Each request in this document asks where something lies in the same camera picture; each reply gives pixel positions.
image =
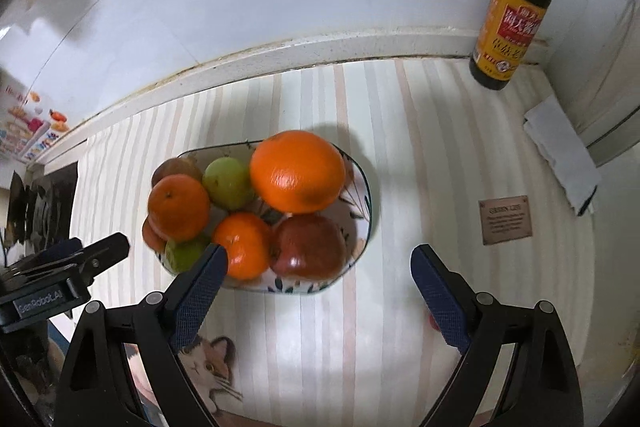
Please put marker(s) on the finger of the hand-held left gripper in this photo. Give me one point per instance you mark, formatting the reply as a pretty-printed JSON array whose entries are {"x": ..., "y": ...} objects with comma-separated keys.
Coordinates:
[
  {"x": 62, "y": 249},
  {"x": 107, "y": 252}
]

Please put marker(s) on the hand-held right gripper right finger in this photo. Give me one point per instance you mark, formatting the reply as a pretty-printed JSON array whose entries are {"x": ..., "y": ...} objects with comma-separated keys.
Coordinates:
[{"x": 442, "y": 302}]

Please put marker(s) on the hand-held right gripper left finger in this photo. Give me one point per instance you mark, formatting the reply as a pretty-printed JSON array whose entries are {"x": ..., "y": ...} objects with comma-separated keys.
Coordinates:
[{"x": 200, "y": 292}]

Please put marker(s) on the red cherry tomato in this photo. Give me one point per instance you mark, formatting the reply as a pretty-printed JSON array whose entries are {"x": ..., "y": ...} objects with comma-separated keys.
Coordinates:
[{"x": 432, "y": 322}]

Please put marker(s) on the green apple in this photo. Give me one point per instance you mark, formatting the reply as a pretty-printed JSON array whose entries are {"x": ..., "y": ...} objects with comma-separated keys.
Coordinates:
[
  {"x": 227, "y": 182},
  {"x": 185, "y": 254}
]

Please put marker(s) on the small orange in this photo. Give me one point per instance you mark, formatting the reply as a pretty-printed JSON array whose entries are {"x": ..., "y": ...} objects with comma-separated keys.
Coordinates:
[
  {"x": 245, "y": 242},
  {"x": 177, "y": 207}
]

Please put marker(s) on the yellow-red apple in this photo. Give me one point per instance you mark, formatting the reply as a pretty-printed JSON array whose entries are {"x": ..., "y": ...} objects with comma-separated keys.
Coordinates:
[{"x": 172, "y": 168}]

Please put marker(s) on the dark red apple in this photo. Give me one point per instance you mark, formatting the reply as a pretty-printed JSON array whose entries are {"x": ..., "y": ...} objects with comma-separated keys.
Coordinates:
[{"x": 307, "y": 244}]

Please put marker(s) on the oval floral ceramic plate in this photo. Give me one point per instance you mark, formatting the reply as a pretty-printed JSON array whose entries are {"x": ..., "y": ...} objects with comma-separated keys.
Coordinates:
[{"x": 352, "y": 217}]

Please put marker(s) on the large orange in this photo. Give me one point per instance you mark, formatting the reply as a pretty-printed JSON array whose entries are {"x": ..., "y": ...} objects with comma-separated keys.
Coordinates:
[{"x": 295, "y": 172}]

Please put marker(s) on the black gas stove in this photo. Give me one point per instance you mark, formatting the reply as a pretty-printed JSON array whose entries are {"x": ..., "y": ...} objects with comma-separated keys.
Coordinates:
[{"x": 45, "y": 202}]

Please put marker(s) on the striped tablecloth with cat print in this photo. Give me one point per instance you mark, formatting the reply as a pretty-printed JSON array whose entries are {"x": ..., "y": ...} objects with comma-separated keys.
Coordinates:
[{"x": 400, "y": 132}]

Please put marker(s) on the white folded cloth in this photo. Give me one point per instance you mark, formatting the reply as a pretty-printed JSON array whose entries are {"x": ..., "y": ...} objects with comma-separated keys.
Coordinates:
[{"x": 560, "y": 152}]

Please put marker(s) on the dark soy sauce bottle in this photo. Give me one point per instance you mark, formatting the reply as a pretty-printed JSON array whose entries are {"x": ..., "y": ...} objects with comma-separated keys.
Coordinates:
[{"x": 510, "y": 22}]

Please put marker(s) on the colourful wall sticker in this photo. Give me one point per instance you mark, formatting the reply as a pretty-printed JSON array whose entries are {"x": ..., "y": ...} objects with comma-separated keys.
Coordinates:
[{"x": 30, "y": 127}]

